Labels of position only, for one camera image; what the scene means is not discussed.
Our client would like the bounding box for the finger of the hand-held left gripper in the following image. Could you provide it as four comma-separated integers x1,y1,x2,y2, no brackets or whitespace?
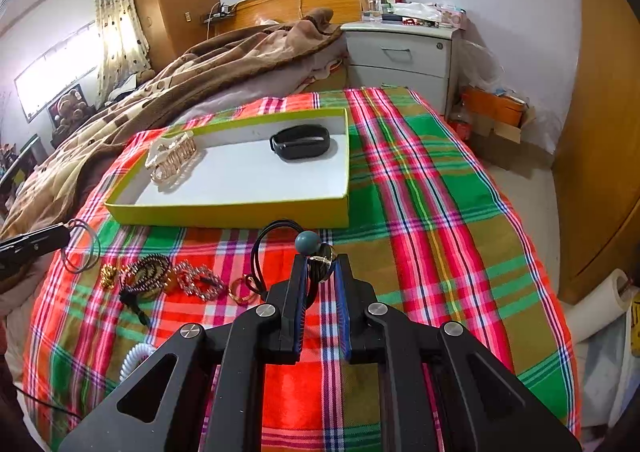
0,224,72,255
0,250,55,294

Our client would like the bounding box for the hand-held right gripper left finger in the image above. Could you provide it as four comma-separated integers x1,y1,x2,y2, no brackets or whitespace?
57,254,310,452

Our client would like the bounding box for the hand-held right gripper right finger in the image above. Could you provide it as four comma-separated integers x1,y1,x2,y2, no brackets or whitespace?
334,254,583,452

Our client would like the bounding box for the grey elastic hair tie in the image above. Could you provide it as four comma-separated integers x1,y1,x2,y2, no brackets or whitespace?
62,219,102,276

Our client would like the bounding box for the black beaded hair tie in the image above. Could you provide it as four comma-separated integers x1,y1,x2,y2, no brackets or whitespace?
250,220,337,304

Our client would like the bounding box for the rhinestone hair clip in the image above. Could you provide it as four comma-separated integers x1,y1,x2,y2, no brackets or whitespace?
175,260,229,303

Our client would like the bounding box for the garnet bead bracelet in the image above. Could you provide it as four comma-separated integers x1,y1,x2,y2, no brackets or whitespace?
118,255,176,329

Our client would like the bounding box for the yellow-green box tray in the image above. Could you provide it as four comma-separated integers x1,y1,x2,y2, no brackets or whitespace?
104,107,351,229

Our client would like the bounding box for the pale blue spiral hair tie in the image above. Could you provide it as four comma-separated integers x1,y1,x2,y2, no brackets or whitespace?
121,342,154,381

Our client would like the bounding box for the plaid cloth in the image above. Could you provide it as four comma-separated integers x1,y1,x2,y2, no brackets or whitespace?
22,86,583,452

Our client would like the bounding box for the brown teddy bear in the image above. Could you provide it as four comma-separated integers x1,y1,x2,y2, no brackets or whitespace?
49,91,89,134

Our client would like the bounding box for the pearly hair claw clip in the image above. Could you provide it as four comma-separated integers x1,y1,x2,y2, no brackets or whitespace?
145,131,199,193

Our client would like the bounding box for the brown patterned blanket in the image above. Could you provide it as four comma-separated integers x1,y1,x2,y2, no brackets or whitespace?
0,7,346,241

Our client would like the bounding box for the black smart band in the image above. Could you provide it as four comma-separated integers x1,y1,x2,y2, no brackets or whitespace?
269,125,332,162

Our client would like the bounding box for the window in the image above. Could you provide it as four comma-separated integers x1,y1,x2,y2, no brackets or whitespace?
13,21,101,124

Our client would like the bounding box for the dotted curtain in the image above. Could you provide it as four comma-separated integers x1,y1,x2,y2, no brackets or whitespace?
94,0,152,104

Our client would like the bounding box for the orange cardboard box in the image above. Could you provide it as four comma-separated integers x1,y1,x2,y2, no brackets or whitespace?
459,86,537,143

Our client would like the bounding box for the white nightstand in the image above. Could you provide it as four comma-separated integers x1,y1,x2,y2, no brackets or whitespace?
341,21,464,116

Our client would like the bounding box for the white paper roll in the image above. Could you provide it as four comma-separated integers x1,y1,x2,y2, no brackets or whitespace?
570,268,634,346

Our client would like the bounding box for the clear plastic bag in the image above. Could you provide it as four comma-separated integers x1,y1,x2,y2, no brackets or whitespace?
460,39,507,89

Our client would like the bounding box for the power strip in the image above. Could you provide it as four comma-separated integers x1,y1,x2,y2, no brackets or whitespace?
202,4,239,24

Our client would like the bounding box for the pile of small nightstand clutter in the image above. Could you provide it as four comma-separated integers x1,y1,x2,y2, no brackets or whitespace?
382,0,469,31

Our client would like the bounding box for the wooden wardrobe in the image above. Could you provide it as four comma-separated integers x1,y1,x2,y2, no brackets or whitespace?
552,0,640,306

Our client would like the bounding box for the thin black cable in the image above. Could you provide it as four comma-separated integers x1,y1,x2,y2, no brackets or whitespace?
14,381,82,419

